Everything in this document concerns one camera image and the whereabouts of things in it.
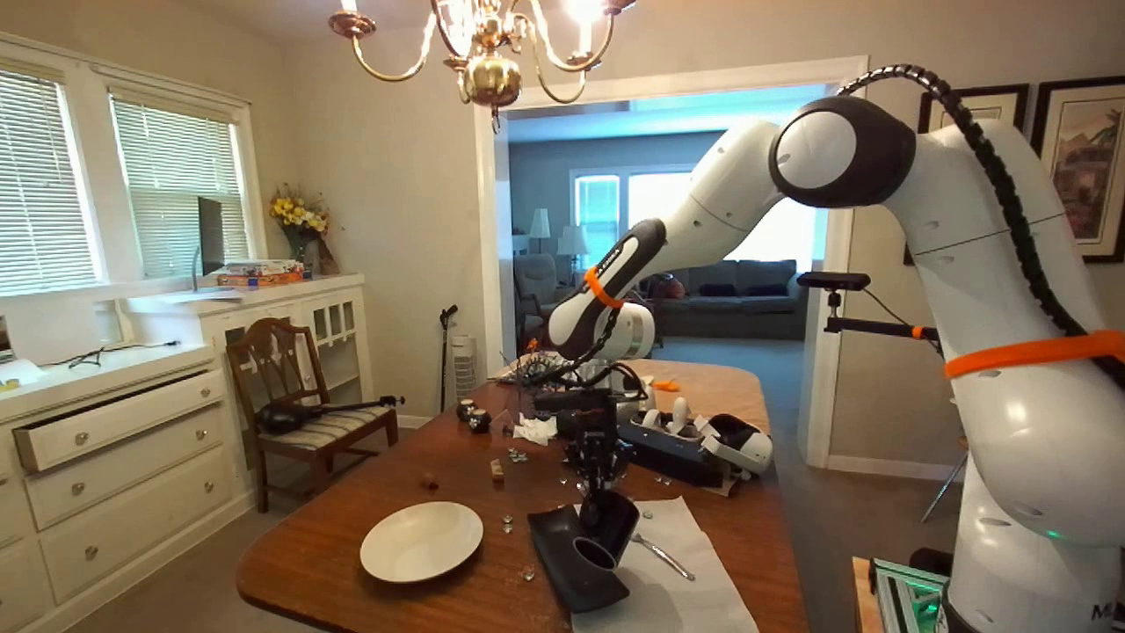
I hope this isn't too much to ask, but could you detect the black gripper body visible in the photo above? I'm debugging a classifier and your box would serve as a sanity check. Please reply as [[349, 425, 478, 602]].
[[564, 393, 625, 470]]

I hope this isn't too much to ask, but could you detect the black mug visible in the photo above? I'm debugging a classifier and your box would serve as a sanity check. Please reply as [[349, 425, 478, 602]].
[[570, 485, 643, 572]]

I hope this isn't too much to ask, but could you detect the white crumpled tissue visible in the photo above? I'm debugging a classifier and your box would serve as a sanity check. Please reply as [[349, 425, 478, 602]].
[[511, 410, 564, 449]]

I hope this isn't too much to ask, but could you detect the long black box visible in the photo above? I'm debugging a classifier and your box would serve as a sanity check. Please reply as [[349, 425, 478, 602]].
[[611, 416, 732, 488]]

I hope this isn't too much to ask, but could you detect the dark decorative plant ornament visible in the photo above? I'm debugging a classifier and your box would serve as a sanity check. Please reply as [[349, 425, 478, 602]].
[[511, 349, 565, 416]]

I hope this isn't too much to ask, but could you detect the white VR controller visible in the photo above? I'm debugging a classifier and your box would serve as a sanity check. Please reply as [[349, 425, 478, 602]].
[[641, 393, 697, 441]]

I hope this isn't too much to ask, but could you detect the silver metal spoon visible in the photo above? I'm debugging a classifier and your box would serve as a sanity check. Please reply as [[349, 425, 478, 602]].
[[628, 531, 698, 582]]

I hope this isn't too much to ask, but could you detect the small black toy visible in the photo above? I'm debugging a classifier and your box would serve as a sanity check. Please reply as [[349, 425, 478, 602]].
[[452, 397, 495, 437]]

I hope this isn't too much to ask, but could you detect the white VR headset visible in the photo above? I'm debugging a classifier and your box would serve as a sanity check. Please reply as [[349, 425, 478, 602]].
[[698, 410, 778, 478]]

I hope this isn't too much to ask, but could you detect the white paper towel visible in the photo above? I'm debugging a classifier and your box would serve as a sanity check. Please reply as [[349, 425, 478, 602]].
[[570, 497, 763, 633]]

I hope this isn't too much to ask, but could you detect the grey armchair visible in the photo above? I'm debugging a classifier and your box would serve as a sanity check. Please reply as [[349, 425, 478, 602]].
[[513, 251, 574, 346]]

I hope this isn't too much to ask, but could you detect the black walking cane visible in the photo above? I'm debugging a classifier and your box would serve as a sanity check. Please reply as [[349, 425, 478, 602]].
[[437, 302, 463, 416]]

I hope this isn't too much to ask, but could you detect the white round plate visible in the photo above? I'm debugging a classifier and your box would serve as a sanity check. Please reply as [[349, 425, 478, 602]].
[[356, 498, 489, 586]]

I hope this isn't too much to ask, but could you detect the white table lamp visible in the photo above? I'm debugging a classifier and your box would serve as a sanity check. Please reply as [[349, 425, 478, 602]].
[[557, 220, 592, 269]]

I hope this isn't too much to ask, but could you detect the dark grey sofa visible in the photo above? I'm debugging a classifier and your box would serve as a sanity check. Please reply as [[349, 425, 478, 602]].
[[655, 258, 810, 346]]

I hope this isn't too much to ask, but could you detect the white glass-door cabinet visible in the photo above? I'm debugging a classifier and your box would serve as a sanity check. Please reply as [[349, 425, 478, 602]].
[[128, 274, 375, 407]]

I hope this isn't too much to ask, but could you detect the brown wooden chair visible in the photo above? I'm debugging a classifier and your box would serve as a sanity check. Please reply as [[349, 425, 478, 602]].
[[220, 312, 403, 518]]

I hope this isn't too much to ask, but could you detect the yellow flower bouquet vase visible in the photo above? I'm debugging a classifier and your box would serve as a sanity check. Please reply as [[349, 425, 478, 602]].
[[265, 186, 340, 281]]

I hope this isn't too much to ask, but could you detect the brass chandelier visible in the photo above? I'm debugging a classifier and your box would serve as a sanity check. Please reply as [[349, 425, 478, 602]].
[[326, 0, 643, 114]]

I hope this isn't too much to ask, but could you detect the white drawer dresser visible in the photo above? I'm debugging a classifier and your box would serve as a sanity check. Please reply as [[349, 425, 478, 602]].
[[0, 346, 258, 633]]

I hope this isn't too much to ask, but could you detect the white window blind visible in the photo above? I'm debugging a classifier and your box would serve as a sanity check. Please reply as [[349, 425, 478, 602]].
[[0, 67, 97, 295], [110, 97, 258, 286]]

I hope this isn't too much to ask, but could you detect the black framed picture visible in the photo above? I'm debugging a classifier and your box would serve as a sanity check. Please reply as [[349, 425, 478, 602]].
[[1030, 75, 1125, 265], [915, 81, 1034, 135]]

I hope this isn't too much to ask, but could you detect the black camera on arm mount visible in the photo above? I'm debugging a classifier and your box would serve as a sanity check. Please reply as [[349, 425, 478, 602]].
[[795, 266, 947, 349]]

